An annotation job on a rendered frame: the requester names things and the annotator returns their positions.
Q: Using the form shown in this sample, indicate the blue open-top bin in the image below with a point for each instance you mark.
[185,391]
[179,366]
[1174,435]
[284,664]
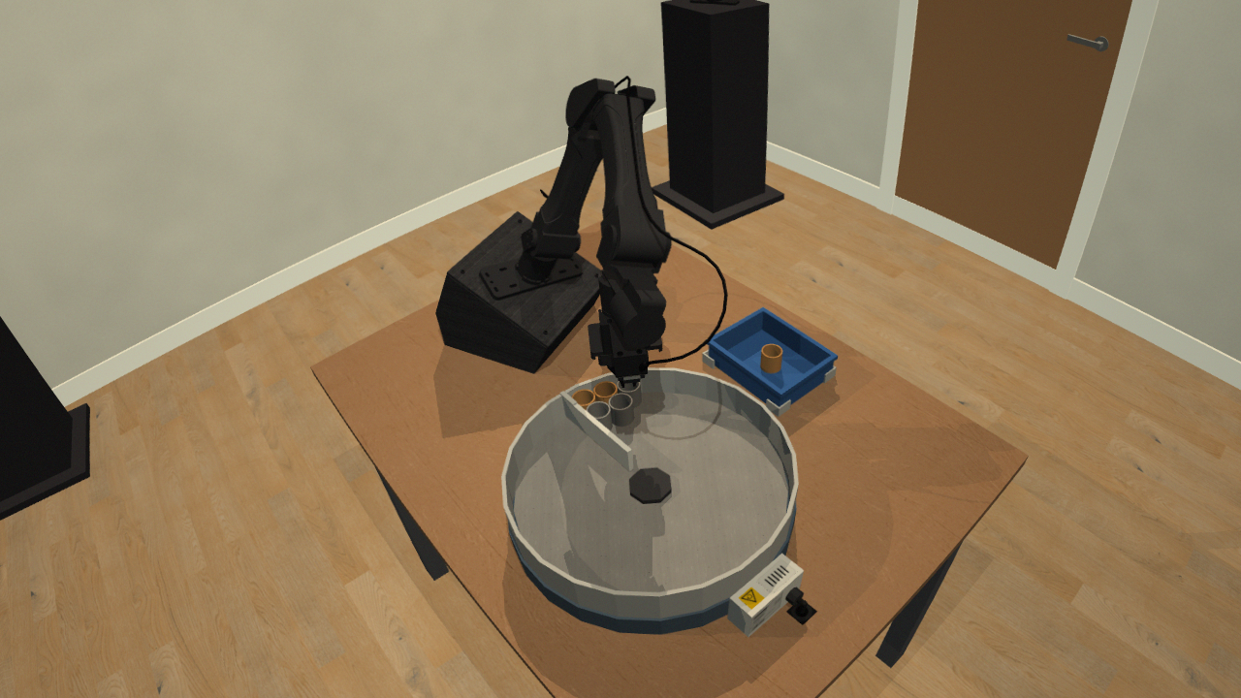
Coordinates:
[737,352]

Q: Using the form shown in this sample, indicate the bronze bushing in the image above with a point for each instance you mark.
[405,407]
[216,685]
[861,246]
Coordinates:
[604,390]
[772,362]
[584,397]

